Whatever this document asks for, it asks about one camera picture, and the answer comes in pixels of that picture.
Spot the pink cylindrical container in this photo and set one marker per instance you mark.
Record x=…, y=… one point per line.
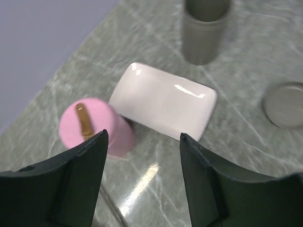
x=123, y=139

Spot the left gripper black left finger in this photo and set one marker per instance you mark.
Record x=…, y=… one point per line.
x=61, y=191

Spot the pink round lid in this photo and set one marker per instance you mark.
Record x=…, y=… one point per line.
x=87, y=116

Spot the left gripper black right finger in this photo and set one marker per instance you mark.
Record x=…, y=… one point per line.
x=223, y=194

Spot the grey round lid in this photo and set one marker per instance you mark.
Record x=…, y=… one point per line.
x=282, y=104

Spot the white rectangular plate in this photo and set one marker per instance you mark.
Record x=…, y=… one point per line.
x=164, y=102

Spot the grey cylindrical container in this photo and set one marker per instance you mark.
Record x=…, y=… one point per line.
x=202, y=28

